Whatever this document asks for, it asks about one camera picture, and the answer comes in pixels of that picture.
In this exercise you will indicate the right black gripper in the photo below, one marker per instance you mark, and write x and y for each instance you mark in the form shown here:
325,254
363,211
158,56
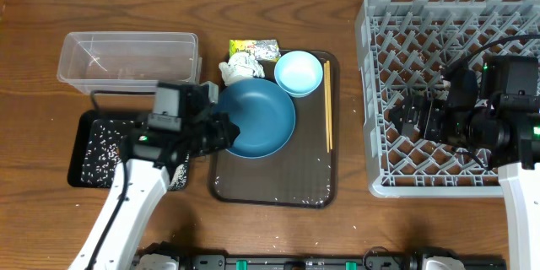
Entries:
434,110

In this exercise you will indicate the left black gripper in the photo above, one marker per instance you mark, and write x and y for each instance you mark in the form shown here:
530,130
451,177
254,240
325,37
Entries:
225,138

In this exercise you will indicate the dark blue plate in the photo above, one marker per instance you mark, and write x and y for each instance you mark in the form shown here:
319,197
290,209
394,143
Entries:
264,113

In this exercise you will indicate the pile of white rice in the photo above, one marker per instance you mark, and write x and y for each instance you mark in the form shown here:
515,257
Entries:
112,141

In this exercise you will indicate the light blue bowl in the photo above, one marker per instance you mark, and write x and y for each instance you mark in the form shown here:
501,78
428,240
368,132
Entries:
299,73

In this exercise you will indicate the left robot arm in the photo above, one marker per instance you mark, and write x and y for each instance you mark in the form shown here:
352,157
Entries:
137,188

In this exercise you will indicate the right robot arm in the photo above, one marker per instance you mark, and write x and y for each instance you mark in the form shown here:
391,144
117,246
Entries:
512,138

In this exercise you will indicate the grey dishwasher rack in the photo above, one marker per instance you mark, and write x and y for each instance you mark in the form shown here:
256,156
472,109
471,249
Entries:
402,48

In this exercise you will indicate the black waste tray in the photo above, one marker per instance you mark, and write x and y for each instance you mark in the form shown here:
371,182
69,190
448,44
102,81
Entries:
82,137

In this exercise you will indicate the crumpled white tissue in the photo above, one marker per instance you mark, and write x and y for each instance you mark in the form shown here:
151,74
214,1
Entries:
240,66

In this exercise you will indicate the green snack wrapper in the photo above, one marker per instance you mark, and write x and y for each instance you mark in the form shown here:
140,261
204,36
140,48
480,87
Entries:
262,50

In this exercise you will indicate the brown serving tray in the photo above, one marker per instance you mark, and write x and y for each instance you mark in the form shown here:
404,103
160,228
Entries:
302,173

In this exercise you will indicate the clear plastic bin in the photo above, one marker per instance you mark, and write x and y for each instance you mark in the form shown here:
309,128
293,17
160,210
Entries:
128,60

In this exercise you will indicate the right wooden chopstick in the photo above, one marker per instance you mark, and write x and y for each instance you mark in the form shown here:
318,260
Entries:
329,104

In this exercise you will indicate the wooden chopstick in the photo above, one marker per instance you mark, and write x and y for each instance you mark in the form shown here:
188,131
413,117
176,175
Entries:
329,104
325,92

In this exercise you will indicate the left wooden chopstick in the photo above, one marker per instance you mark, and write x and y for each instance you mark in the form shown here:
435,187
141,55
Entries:
325,92

